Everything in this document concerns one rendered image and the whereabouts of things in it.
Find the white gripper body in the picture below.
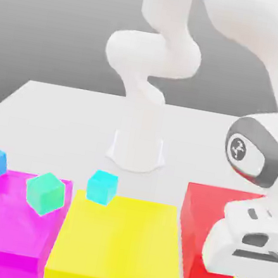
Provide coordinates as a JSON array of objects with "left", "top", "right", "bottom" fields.
[{"left": 199, "top": 215, "right": 278, "bottom": 278}]

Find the small cyan cube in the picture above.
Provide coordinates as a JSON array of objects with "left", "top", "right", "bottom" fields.
[{"left": 84, "top": 168, "right": 121, "bottom": 208}]

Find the small green cube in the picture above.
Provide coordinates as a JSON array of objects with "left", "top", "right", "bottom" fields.
[{"left": 21, "top": 168, "right": 69, "bottom": 220}]

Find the large red box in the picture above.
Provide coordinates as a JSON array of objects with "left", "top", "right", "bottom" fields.
[{"left": 168, "top": 180, "right": 266, "bottom": 278}]

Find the large yellow box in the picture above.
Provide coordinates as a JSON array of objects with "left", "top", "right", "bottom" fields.
[{"left": 42, "top": 185, "right": 195, "bottom": 278}]

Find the large magenta box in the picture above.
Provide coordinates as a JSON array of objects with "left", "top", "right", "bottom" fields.
[{"left": 0, "top": 167, "right": 75, "bottom": 278}]

